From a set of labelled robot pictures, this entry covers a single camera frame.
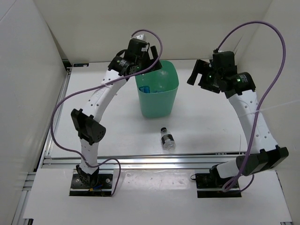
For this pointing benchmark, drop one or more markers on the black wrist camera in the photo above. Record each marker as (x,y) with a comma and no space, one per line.
(223,60)
(136,48)

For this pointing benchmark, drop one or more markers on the small black label bottle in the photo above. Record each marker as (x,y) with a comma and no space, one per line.
(167,139)

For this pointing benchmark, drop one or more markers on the Aquarius blue label bottle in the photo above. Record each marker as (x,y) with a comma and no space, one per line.
(144,89)

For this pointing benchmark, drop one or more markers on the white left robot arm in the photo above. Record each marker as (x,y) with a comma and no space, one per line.
(87,119)

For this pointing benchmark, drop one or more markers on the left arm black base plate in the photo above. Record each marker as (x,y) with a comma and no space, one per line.
(102,188)

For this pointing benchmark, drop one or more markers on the aluminium table edge rail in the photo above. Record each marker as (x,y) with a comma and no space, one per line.
(187,161)

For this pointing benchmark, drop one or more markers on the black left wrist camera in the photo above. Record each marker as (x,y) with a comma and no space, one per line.
(136,48)

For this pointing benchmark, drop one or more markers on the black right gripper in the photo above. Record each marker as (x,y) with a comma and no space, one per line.
(202,68)

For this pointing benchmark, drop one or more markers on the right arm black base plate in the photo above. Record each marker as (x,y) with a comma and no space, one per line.
(208,187)

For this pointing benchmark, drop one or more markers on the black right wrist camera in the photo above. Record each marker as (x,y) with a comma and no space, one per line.
(223,60)

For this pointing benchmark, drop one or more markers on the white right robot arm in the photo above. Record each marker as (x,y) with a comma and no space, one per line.
(263,152)

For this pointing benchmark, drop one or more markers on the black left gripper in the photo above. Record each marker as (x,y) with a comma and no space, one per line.
(151,61)

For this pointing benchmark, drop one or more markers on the green plastic bin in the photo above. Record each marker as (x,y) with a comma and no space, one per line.
(161,104)

